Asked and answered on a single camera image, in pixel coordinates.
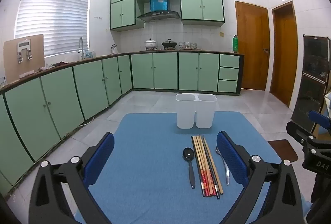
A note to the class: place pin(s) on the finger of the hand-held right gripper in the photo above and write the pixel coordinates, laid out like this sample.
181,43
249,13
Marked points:
297,132
320,119

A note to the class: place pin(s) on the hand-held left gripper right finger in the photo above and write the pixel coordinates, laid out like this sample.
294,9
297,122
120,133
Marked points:
232,159

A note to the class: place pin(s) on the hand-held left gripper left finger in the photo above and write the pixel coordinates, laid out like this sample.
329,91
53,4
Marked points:
100,162

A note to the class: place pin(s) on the metal spoon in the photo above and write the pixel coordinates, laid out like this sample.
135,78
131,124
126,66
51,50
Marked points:
227,175

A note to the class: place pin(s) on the plain wooden chopstick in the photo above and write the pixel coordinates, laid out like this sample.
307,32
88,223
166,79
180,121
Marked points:
214,166

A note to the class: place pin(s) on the black spoon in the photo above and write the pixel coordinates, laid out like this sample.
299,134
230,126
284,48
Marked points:
188,154

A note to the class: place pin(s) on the white utensil holder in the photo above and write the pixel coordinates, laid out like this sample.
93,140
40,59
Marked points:
186,110

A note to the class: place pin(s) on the brown floor mat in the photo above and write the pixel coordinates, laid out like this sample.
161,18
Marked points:
281,150

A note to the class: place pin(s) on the black glass cabinet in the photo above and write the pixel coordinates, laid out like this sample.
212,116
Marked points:
310,84

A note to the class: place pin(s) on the blue table mat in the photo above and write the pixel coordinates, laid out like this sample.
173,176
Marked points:
150,162

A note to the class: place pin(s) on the wooden door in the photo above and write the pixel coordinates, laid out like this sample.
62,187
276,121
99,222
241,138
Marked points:
284,58
252,45

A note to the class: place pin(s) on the crumpled cloth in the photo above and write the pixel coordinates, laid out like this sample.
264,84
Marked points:
55,65

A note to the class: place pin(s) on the green bottle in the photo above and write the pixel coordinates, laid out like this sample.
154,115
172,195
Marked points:
235,44

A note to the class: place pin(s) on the green base cabinet run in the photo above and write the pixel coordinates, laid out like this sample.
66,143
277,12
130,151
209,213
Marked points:
165,71

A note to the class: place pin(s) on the metal kitchen faucet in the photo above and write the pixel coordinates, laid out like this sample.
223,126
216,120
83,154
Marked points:
81,44

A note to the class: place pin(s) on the row of condiment jars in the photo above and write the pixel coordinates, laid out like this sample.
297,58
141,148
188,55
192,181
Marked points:
188,45

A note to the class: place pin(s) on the white cooking pot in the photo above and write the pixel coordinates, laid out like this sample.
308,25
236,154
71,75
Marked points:
150,43

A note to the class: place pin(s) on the black wok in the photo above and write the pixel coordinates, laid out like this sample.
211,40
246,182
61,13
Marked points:
169,44

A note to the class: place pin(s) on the brown cardboard board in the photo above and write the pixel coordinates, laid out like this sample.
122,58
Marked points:
11,63

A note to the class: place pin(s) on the white window blind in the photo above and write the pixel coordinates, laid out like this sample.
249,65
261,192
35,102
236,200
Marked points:
51,14

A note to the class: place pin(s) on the range hood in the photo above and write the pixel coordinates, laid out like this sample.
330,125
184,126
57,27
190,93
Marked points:
159,16

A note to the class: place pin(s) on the metal clip bracket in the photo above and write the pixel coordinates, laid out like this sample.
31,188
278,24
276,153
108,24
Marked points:
23,45

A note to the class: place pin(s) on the green wall cabinet unit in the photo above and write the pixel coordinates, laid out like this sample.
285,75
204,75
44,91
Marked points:
201,4

